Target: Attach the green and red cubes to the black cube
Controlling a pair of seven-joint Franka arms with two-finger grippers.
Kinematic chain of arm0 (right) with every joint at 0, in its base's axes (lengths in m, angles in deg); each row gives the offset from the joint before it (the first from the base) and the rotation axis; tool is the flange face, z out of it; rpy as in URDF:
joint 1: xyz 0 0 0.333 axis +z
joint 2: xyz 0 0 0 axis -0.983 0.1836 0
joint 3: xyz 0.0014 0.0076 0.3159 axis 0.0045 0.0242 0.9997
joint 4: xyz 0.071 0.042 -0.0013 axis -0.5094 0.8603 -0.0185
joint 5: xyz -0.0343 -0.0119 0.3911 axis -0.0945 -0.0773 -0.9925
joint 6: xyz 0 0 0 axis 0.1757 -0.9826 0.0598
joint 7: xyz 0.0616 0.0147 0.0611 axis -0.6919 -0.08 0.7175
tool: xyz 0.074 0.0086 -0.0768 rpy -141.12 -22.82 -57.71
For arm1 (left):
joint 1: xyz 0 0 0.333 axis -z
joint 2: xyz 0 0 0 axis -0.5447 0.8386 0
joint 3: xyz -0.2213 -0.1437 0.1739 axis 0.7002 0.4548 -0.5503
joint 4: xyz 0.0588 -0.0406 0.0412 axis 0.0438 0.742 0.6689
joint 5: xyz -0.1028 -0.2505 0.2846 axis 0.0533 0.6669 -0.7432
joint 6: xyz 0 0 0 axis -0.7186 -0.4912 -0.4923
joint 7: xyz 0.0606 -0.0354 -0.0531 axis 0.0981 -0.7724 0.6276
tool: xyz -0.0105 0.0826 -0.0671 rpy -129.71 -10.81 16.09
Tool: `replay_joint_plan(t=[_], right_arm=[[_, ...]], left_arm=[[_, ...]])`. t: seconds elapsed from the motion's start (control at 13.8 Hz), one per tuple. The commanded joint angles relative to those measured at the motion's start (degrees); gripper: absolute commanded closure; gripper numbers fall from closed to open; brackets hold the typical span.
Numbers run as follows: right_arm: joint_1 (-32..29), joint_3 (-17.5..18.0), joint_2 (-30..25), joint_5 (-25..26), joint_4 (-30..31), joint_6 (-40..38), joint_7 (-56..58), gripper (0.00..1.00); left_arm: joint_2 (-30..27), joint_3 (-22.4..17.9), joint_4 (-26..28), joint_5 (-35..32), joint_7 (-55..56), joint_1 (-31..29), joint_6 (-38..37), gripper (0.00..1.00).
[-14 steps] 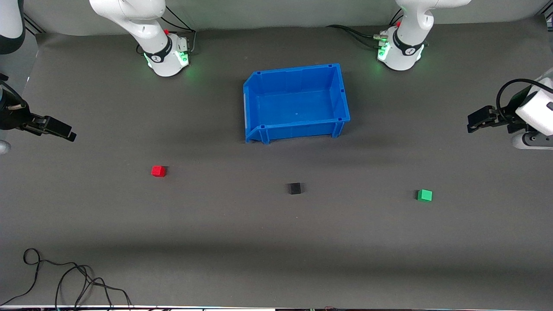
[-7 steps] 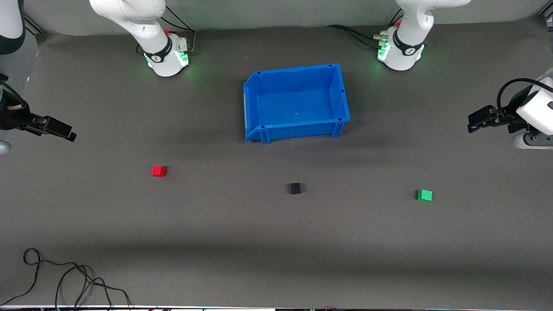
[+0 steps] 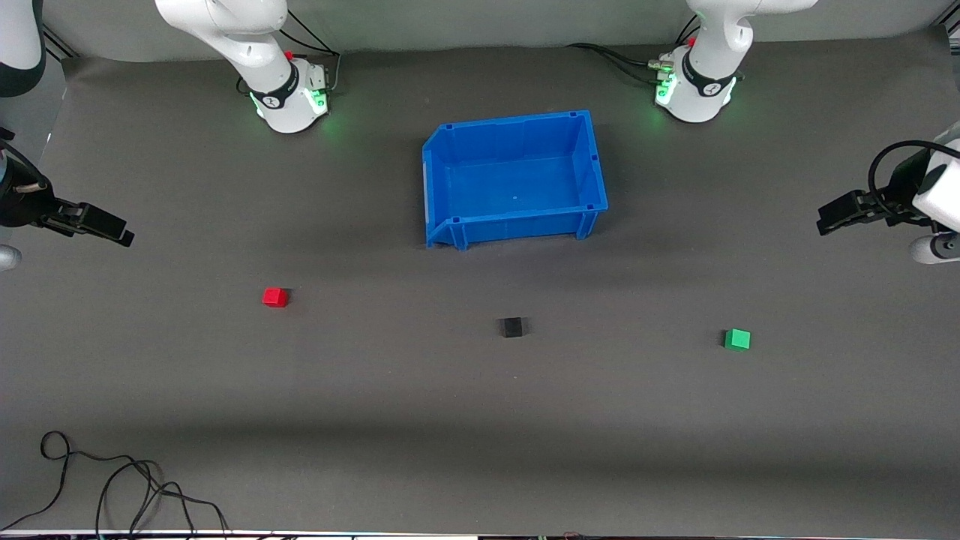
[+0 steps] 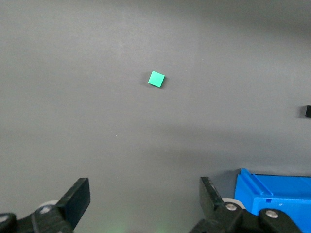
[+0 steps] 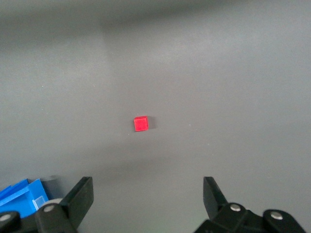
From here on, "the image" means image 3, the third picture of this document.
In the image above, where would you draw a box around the blue plastic storage bin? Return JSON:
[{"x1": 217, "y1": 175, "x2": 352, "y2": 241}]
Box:
[{"x1": 421, "y1": 109, "x2": 609, "y2": 251}]

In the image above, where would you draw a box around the dark grey table mat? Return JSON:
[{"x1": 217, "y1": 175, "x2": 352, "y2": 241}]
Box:
[{"x1": 0, "y1": 26, "x2": 960, "y2": 536}]

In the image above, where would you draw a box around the thin black loose cable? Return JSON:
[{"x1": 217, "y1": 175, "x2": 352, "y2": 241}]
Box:
[{"x1": 0, "y1": 430, "x2": 230, "y2": 538}]

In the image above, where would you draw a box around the black left arm base cable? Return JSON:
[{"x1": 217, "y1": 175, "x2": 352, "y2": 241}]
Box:
[{"x1": 565, "y1": 15, "x2": 700, "y2": 84}]

